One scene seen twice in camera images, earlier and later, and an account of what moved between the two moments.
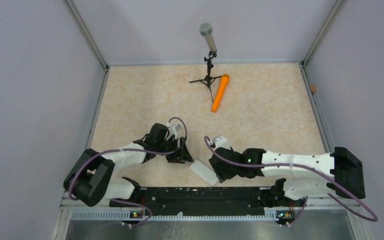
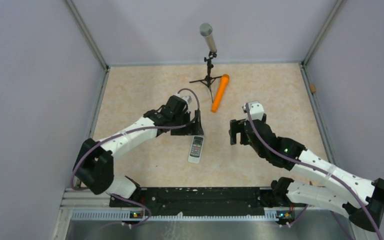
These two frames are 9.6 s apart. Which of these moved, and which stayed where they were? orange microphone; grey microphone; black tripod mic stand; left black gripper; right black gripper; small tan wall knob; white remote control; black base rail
Moved: left black gripper; right black gripper; white remote control
Stayed: black tripod mic stand; orange microphone; black base rail; small tan wall knob; grey microphone
